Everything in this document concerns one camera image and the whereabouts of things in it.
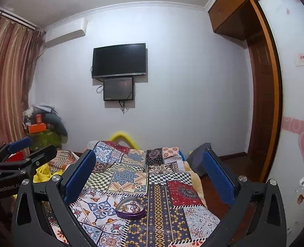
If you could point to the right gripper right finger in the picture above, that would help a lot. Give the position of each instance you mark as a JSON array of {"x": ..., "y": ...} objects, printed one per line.
[{"x": 238, "y": 192}]

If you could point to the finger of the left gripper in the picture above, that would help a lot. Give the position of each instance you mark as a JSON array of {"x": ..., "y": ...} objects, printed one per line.
[
  {"x": 42, "y": 156},
  {"x": 14, "y": 152}
]

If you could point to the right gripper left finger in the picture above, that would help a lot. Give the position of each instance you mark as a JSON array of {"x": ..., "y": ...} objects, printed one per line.
[{"x": 64, "y": 191}]

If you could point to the purple heart-shaped jewelry box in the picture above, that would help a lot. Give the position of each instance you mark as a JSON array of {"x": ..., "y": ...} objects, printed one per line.
[{"x": 130, "y": 208}]

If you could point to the yellow cloth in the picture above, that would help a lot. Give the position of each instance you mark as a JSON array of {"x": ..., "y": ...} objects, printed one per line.
[{"x": 45, "y": 173}]

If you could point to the orange box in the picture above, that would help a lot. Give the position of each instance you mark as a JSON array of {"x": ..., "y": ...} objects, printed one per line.
[{"x": 37, "y": 128}]

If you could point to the green bag pile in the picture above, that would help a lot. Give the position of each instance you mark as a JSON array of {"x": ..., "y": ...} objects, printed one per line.
[{"x": 56, "y": 133}]

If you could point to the dark blue pillow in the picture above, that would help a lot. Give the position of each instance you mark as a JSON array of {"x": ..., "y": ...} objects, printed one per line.
[{"x": 195, "y": 159}]

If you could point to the yellow pillow behind bed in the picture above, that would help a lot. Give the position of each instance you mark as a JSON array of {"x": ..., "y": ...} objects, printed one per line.
[{"x": 123, "y": 136}]

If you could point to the colourful patchwork bedspread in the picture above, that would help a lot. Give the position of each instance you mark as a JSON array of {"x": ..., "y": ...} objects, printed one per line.
[{"x": 176, "y": 213}]

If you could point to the striped brown curtain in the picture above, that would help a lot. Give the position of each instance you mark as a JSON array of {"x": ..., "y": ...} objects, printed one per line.
[{"x": 19, "y": 50}]

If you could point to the brown wooden door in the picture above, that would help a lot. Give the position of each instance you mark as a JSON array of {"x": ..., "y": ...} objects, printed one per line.
[{"x": 268, "y": 94}]

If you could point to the white air conditioner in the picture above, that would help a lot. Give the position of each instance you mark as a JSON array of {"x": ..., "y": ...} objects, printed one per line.
[{"x": 65, "y": 32}]

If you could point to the wooden overhead cabinet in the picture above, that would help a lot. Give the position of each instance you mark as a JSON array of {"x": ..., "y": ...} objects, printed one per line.
[{"x": 237, "y": 19}]

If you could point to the small black wall monitor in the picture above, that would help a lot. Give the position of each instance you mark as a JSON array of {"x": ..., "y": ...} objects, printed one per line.
[{"x": 118, "y": 89}]

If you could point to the large black wall television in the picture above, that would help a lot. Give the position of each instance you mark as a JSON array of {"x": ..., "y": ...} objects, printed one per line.
[{"x": 119, "y": 60}]

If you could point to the white wall switch sticker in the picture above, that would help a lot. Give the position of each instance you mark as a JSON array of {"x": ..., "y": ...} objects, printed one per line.
[{"x": 299, "y": 61}]

